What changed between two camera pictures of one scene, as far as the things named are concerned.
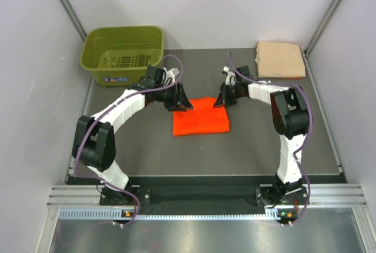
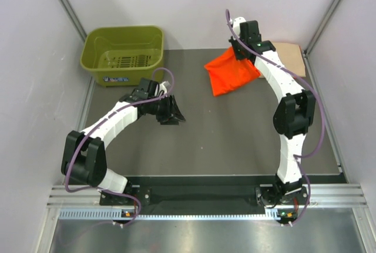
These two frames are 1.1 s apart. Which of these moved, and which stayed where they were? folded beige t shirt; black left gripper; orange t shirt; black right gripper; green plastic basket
Moved: black left gripper; black right gripper; orange t shirt
Stayed: green plastic basket; folded beige t shirt
